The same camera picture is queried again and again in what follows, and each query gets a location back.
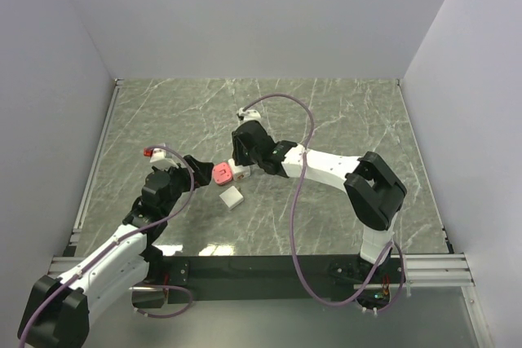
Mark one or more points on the grey cube adapter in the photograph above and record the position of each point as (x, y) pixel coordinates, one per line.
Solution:
(231, 197)

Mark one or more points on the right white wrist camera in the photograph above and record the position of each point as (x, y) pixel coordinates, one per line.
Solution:
(249, 113)

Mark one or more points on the pink plug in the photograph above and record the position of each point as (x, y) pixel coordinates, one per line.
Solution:
(222, 173)

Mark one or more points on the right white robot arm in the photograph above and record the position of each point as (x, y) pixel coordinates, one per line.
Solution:
(374, 190)

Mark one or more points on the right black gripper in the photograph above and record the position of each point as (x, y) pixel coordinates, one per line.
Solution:
(238, 158)

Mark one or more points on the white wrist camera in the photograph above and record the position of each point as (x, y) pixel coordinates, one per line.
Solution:
(158, 157)
(249, 113)

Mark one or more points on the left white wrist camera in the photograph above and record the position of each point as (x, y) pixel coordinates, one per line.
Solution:
(158, 157)

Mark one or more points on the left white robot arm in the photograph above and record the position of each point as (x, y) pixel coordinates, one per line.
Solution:
(61, 310)

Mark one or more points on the white socket cube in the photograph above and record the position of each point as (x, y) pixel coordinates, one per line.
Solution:
(239, 172)

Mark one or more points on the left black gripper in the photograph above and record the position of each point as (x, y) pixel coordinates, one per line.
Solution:
(201, 170)

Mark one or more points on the aluminium rail frame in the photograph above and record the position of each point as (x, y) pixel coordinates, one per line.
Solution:
(197, 116)

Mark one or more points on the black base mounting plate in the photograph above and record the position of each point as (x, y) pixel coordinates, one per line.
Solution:
(333, 278)

